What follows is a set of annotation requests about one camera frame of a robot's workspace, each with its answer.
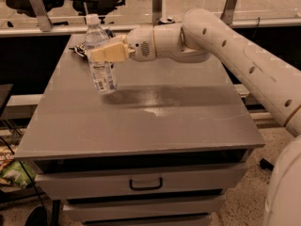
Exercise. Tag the blue soda can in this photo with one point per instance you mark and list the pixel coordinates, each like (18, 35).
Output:
(166, 20)

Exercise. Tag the middle metal bracket post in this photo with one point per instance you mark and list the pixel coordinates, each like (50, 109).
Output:
(156, 10)

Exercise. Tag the black stand leg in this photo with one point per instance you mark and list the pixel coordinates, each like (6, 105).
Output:
(266, 165)

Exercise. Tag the grey drawer cabinet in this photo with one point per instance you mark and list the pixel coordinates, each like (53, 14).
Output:
(185, 123)

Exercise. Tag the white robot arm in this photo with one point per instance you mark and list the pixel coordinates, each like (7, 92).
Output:
(273, 82)

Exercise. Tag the green snack bag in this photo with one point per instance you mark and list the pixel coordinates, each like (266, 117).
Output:
(19, 173)

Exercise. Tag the right metal bracket post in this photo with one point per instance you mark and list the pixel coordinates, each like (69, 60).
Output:
(228, 11)

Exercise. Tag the crumpled blue chip bag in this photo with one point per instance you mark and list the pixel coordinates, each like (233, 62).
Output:
(81, 50)

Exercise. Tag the left metal bracket post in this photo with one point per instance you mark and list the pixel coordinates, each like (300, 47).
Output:
(44, 22)

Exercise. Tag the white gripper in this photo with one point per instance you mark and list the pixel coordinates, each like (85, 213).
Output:
(141, 44)

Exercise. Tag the black drawer handle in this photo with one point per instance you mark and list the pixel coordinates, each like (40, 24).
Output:
(135, 185)

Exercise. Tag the metal bracket post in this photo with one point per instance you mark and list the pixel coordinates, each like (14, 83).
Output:
(44, 22)
(156, 10)
(228, 11)

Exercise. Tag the clear plastic water bottle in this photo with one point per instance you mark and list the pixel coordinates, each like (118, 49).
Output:
(103, 73)

